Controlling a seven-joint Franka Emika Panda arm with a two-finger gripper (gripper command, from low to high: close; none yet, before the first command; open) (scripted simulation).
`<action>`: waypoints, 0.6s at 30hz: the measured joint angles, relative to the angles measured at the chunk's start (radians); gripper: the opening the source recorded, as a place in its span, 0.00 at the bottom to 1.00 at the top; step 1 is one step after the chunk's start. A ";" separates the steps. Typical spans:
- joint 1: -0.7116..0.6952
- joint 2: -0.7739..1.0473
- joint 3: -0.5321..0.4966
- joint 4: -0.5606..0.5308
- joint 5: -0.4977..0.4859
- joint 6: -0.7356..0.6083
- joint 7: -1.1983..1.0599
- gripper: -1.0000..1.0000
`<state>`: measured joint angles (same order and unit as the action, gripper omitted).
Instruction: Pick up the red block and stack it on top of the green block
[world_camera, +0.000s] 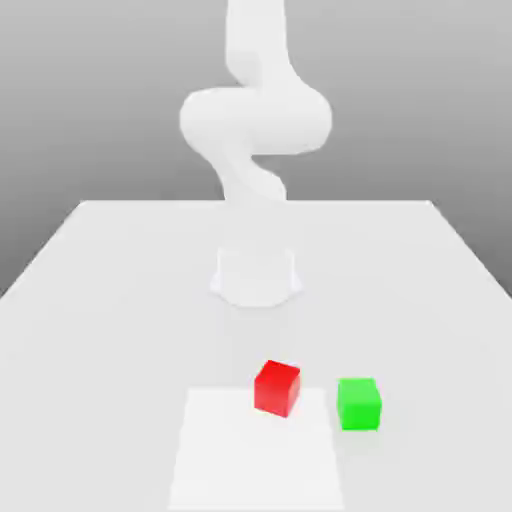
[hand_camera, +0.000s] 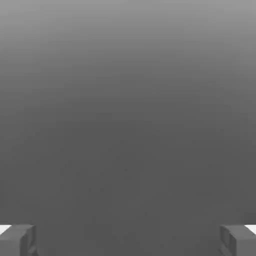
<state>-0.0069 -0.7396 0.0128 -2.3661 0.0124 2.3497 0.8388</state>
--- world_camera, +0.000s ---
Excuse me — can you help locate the small green cube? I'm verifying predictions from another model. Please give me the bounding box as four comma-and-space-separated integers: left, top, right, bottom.
336, 376, 383, 432

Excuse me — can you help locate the small red cube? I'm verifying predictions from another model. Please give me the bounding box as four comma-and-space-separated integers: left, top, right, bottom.
253, 358, 302, 419

